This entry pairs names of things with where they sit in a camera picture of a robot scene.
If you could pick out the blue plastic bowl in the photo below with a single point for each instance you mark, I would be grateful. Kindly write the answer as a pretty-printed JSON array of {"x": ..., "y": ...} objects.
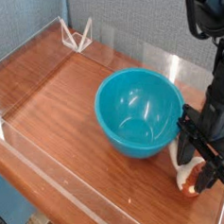
[{"x": 138, "y": 110}]

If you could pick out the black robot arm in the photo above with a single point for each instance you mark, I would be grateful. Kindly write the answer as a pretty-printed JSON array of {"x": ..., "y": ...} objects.
[{"x": 206, "y": 21}]

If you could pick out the clear acrylic front barrier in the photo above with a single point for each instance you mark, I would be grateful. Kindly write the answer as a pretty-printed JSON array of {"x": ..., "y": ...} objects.
[{"x": 23, "y": 161}]

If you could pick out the clear acrylic barrier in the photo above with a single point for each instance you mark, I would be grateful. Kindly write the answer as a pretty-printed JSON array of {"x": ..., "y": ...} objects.
[
  {"x": 117, "y": 50},
  {"x": 23, "y": 161}
]

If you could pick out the clear acrylic back barrier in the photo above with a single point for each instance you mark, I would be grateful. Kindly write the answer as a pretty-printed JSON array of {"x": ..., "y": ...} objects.
[{"x": 117, "y": 50}]

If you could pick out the white and brown toy mushroom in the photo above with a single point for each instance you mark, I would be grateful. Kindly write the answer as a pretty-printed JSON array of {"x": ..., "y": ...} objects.
[{"x": 187, "y": 174}]

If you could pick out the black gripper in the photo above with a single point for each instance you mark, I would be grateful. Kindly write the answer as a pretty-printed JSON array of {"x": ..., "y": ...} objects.
[{"x": 202, "y": 135}]

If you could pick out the clear acrylic corner bracket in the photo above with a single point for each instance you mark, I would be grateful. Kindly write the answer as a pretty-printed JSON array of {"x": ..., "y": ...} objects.
[{"x": 76, "y": 41}]

